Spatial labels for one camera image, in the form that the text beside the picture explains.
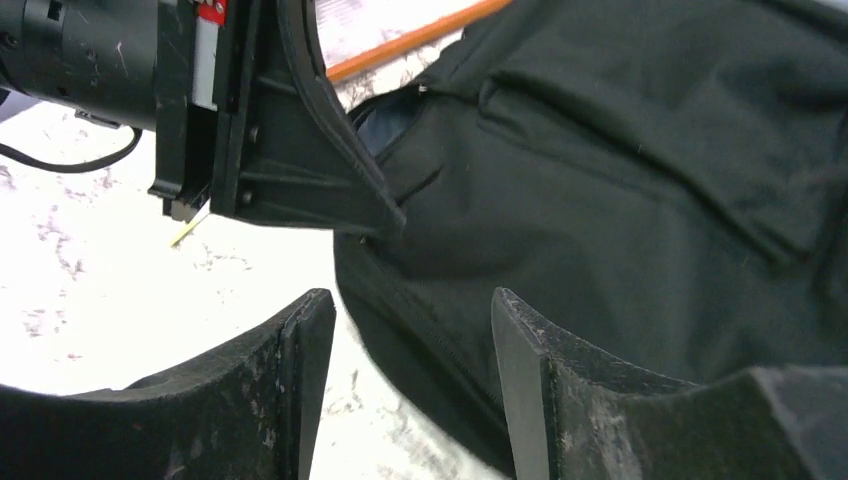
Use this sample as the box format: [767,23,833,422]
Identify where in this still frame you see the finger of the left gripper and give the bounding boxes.
[210,1,405,236]

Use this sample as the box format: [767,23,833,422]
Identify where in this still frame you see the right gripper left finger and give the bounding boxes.
[1,289,336,480]

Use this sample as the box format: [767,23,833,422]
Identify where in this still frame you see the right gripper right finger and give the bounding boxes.
[491,288,847,480]

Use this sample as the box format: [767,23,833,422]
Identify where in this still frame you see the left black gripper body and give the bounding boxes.
[149,1,259,221]

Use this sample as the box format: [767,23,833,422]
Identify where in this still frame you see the black backpack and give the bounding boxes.
[334,1,847,476]

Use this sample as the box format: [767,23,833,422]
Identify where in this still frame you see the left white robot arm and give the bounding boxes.
[1,0,405,237]

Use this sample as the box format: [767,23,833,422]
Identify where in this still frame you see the orange wooden rack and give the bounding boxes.
[326,0,510,83]

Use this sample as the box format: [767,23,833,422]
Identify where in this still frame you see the white yellow-tipped pen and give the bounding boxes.
[168,211,209,248]

